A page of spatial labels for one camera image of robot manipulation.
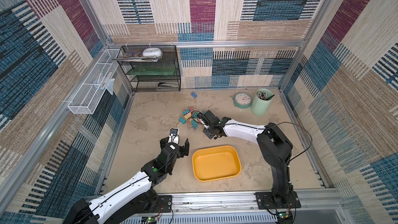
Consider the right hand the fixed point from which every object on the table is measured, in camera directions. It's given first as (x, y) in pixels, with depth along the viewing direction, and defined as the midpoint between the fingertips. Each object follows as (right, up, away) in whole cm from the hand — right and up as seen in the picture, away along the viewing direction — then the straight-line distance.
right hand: (209, 126), depth 96 cm
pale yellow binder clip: (-14, +6, +6) cm, 16 cm away
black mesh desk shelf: (-39, +38, +12) cm, 56 cm away
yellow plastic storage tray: (+2, -19, -8) cm, 21 cm away
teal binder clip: (-9, +1, -2) cm, 9 cm away
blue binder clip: (-10, +20, +20) cm, 30 cm away
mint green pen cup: (+31, +14, -1) cm, 34 cm away
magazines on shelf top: (-42, +41, -4) cm, 59 cm away
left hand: (-16, -4, -14) cm, 22 cm away
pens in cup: (+32, +19, -2) cm, 37 cm away
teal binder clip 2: (-17, +3, +6) cm, 19 cm away
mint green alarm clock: (+24, +16, +16) cm, 33 cm away
